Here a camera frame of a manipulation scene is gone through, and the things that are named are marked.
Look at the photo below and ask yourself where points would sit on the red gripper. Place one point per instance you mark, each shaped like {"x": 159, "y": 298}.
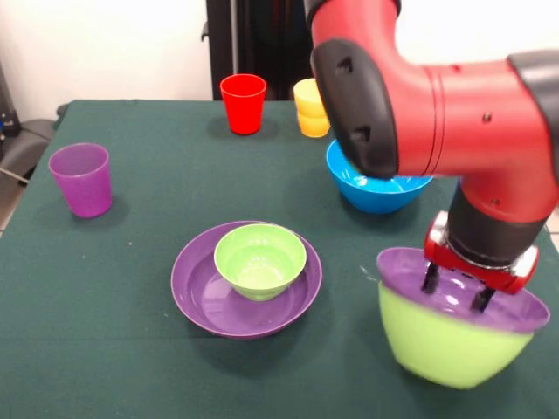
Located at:
{"x": 454, "y": 262}

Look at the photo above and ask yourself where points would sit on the large purple bowl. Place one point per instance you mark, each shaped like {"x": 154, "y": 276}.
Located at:
{"x": 196, "y": 301}
{"x": 402, "y": 270}

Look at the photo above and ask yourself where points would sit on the large green bowl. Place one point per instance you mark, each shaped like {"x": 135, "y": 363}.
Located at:
{"x": 445, "y": 349}

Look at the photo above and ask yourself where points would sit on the large blue bowl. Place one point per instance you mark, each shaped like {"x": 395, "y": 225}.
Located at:
{"x": 375, "y": 196}

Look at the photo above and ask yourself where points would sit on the small green bowl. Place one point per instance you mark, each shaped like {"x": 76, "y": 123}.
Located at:
{"x": 260, "y": 266}

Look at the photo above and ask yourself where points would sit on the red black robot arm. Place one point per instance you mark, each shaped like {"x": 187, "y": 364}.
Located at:
{"x": 458, "y": 122}

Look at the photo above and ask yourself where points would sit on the yellow cup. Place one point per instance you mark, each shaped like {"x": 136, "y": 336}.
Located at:
{"x": 308, "y": 113}

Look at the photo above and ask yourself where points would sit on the red cup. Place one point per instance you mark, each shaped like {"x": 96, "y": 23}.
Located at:
{"x": 242, "y": 109}

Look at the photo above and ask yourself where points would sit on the dark green tablecloth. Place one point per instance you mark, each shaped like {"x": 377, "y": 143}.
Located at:
{"x": 109, "y": 305}

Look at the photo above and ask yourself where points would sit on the purple cup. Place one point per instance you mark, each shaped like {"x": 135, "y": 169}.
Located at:
{"x": 83, "y": 183}

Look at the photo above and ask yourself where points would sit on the dark grey equipment base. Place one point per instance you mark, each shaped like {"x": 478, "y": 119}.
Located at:
{"x": 26, "y": 144}

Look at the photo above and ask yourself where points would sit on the black equipment rack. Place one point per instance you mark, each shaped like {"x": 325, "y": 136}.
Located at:
{"x": 6, "y": 109}

